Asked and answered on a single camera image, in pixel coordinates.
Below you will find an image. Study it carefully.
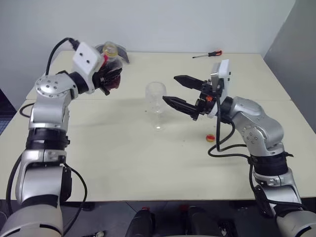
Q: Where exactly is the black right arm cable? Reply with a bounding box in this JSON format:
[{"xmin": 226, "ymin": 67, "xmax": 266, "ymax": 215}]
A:
[{"xmin": 207, "ymin": 97, "xmax": 305, "ymax": 207}]

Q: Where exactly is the clear plastic wine glass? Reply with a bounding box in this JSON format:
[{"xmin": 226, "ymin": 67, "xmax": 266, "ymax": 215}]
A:
[{"xmin": 145, "ymin": 81, "xmax": 167, "ymax": 132}]

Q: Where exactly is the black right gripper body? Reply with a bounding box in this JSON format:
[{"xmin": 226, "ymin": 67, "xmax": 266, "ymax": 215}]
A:
[{"xmin": 192, "ymin": 79, "xmax": 221, "ymax": 121}]

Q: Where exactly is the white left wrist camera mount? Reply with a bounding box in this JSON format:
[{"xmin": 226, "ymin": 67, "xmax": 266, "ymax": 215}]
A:
[{"xmin": 72, "ymin": 41, "xmax": 105, "ymax": 95}]

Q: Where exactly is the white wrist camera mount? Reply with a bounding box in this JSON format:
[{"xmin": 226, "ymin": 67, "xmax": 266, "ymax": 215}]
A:
[
  {"xmin": 72, "ymin": 41, "xmax": 105, "ymax": 95},
  {"xmin": 206, "ymin": 59, "xmax": 232, "ymax": 119}
]

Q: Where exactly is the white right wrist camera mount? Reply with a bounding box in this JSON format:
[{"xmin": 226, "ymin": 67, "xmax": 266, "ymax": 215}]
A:
[{"xmin": 206, "ymin": 59, "xmax": 232, "ymax": 119}]

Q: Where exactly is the dark rounded shape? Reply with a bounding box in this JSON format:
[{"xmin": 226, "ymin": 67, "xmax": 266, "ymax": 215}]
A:
[{"xmin": 126, "ymin": 208, "xmax": 157, "ymax": 237}]

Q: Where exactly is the small bottle dark liquid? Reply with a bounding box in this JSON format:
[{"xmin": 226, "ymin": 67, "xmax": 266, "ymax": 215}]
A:
[{"xmin": 100, "ymin": 41, "xmax": 124, "ymax": 90}]

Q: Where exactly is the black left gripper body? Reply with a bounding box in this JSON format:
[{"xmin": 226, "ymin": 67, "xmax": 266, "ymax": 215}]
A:
[{"xmin": 92, "ymin": 67, "xmax": 111, "ymax": 96}]

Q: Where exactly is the grey curved visor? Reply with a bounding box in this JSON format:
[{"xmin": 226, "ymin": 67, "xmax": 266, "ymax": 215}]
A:
[{"xmin": 94, "ymin": 43, "xmax": 130, "ymax": 65}]

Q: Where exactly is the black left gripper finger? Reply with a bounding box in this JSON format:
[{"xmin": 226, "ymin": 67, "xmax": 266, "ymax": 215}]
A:
[{"xmin": 103, "ymin": 67, "xmax": 123, "ymax": 85}]

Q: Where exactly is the orange and black screwdriver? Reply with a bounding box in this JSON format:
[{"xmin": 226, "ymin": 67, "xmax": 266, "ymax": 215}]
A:
[{"xmin": 192, "ymin": 49, "xmax": 223, "ymax": 59}]

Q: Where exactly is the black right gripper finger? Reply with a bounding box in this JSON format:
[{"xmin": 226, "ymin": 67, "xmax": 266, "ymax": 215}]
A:
[
  {"xmin": 162, "ymin": 95, "xmax": 198, "ymax": 119},
  {"xmin": 173, "ymin": 75, "xmax": 205, "ymax": 90}
]

